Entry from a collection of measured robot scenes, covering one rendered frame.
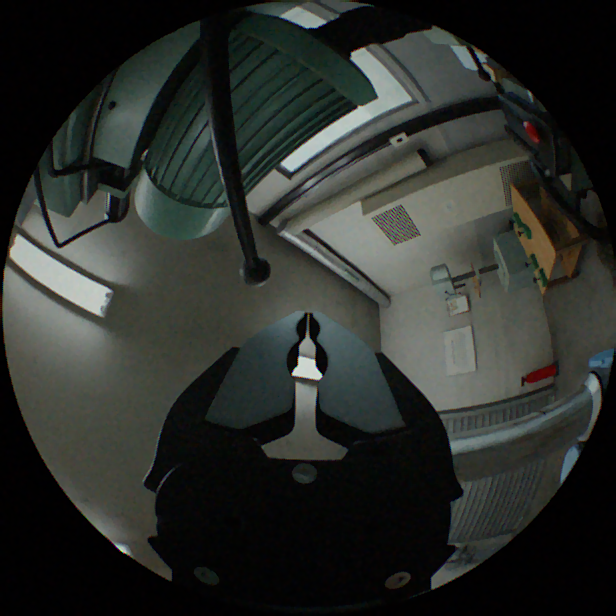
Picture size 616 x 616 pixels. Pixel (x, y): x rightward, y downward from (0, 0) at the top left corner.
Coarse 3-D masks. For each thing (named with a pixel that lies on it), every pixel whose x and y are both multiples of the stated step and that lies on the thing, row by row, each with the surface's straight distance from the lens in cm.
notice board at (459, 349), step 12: (444, 336) 313; (456, 336) 310; (468, 336) 308; (444, 348) 310; (456, 348) 307; (468, 348) 305; (444, 360) 307; (456, 360) 305; (468, 360) 303; (456, 372) 303; (468, 372) 301
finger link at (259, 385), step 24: (264, 336) 10; (288, 336) 10; (240, 360) 9; (264, 360) 9; (288, 360) 9; (240, 384) 8; (264, 384) 8; (288, 384) 8; (216, 408) 7; (240, 408) 7; (264, 408) 7; (288, 408) 7; (240, 432) 7; (264, 432) 7; (288, 432) 8
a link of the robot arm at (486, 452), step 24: (600, 360) 56; (600, 384) 53; (552, 408) 48; (576, 408) 50; (600, 408) 53; (480, 432) 44; (504, 432) 43; (528, 432) 44; (552, 432) 46; (576, 432) 51; (456, 456) 41; (480, 456) 41; (504, 456) 42; (528, 456) 45
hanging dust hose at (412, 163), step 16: (400, 160) 173; (416, 160) 169; (368, 176) 177; (384, 176) 172; (400, 176) 172; (352, 192) 179; (368, 192) 177; (320, 208) 192; (336, 208) 188; (288, 224) 212; (304, 224) 203
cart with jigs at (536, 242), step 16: (512, 192) 185; (544, 192) 198; (528, 208) 165; (544, 208) 210; (528, 224) 177; (544, 224) 218; (560, 224) 187; (528, 240) 189; (544, 240) 156; (560, 240) 200; (576, 240) 163; (528, 256) 202; (544, 256) 164; (560, 256) 205; (576, 256) 180; (544, 272) 173; (576, 272) 209; (544, 288) 181
